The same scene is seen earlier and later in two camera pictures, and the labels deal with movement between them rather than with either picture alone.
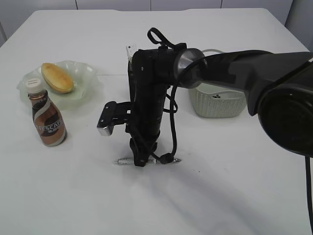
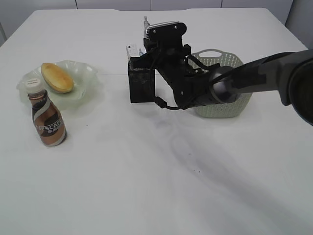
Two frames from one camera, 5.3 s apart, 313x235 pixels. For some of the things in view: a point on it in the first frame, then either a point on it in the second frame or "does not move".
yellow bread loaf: x=58 y=79 does not move
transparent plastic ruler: x=131 y=48 does not move
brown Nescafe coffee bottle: x=49 y=122 does not move
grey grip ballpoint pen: x=131 y=161 -> x=146 y=24
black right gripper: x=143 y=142 -> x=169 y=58
